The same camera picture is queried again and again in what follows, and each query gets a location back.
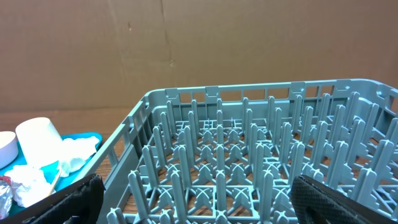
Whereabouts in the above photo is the wooden chopstick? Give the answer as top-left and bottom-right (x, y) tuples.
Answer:
(48, 169), (63, 196)

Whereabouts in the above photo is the red snack wrapper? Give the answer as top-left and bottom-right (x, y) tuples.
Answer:
(1, 175), (13, 219)

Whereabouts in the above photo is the white paper cup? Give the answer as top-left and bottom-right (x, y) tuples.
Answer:
(16, 117), (62, 168)

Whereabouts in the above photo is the teal plastic serving tray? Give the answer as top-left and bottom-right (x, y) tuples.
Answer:
(1, 132), (103, 216)

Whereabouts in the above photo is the grey dishwasher rack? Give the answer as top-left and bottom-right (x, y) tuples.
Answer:
(80, 79), (397, 223)

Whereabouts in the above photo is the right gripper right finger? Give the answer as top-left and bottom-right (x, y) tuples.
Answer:
(291, 175), (395, 224)

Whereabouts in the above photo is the pink bowl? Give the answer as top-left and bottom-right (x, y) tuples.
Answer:
(0, 131), (18, 168)

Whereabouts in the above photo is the torn white tissue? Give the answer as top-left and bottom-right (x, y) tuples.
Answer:
(4, 165), (55, 208)

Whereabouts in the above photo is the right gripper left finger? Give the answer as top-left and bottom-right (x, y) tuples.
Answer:
(1, 174), (105, 224)

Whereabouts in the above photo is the crumpled white napkin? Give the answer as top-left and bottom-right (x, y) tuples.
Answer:
(58, 136), (100, 177)

